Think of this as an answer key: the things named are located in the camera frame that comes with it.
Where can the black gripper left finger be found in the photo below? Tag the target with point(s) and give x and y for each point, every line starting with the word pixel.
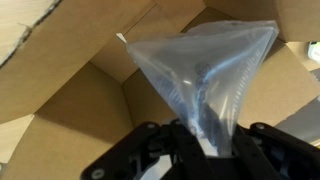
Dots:
pixel 133 156

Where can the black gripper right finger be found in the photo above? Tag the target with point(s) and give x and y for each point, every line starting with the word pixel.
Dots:
pixel 283 156

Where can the white spray bottle black trigger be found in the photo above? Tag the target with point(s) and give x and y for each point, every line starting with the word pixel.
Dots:
pixel 313 51

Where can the clear single air pillow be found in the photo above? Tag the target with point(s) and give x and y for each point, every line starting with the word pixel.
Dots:
pixel 206 60

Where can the brown cardboard shipping box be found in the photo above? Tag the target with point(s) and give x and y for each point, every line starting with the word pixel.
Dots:
pixel 76 100

